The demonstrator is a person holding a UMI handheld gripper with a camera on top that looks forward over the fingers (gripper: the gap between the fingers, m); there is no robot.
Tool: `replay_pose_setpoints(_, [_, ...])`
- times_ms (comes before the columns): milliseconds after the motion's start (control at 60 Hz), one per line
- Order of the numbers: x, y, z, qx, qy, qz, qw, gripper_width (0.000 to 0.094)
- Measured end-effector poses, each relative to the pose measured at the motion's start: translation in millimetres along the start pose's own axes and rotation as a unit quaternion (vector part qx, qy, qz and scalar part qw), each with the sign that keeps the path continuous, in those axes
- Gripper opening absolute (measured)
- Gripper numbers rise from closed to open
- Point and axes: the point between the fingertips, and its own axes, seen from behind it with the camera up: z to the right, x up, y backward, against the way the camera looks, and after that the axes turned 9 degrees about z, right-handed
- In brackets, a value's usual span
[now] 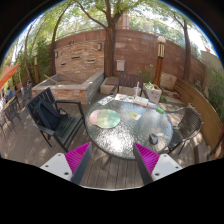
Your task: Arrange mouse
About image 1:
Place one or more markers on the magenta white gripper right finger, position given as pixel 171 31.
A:
pixel 153 166

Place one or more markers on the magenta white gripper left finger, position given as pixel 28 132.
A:
pixel 70 166

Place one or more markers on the black slatted armchair left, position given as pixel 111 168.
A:
pixel 68 126

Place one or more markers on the round glass patio table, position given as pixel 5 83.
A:
pixel 152 130

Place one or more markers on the pink round placemat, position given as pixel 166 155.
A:
pixel 93 118

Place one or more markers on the black backpack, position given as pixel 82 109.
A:
pixel 47 115

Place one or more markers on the dark wicker chair right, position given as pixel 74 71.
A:
pixel 189 126

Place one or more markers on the green small object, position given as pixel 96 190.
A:
pixel 160 110

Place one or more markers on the green round placemat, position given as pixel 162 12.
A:
pixel 108 119

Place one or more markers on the white book stack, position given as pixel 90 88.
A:
pixel 140 101

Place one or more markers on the curved wooden bench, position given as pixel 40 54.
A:
pixel 212 125

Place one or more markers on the square stone planter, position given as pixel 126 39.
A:
pixel 153 92

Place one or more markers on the open magazine on table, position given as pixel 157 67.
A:
pixel 106 100

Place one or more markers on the clear plastic drink cup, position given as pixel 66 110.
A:
pixel 137 90

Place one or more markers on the dark chair far left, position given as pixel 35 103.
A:
pixel 11 111

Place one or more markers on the dark wooden chair far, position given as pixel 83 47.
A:
pixel 130 80

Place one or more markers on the large tree trunk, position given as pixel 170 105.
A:
pixel 112 10

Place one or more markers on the orange patio umbrella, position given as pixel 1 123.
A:
pixel 7 74

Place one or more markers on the wooden garden lamp post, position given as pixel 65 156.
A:
pixel 161 53

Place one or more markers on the white box on wall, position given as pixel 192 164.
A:
pixel 120 65

